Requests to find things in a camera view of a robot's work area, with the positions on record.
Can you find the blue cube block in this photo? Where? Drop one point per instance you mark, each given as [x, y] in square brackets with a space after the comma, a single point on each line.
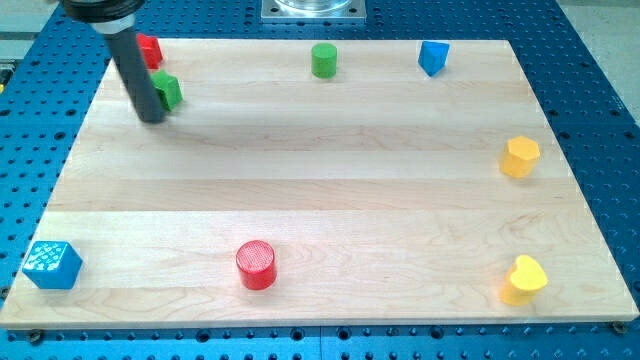
[52, 265]

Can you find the green star block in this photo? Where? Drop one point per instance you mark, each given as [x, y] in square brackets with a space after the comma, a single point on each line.
[168, 88]

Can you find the yellow heart block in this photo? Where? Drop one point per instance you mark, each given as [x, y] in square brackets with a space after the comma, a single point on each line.
[524, 280]

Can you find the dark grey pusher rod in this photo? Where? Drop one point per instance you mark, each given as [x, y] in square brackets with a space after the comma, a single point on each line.
[132, 69]

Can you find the yellow hexagon block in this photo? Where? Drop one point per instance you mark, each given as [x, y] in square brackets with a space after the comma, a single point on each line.
[519, 157]

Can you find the green cylinder block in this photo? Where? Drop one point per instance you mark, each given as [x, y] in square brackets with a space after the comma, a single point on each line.
[324, 60]

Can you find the wooden board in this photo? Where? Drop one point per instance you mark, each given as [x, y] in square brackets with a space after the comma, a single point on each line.
[379, 190]

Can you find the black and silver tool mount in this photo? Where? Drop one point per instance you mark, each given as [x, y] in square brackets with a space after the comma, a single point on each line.
[107, 17]

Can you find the red cylinder block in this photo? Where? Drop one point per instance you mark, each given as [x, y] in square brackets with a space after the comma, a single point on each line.
[256, 264]

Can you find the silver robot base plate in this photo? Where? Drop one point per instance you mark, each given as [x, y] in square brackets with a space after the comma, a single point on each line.
[292, 11]

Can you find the blue triangle block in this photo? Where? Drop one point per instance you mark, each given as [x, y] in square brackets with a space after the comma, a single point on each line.
[433, 56]

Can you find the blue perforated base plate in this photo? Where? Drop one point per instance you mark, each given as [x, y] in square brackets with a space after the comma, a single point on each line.
[51, 90]

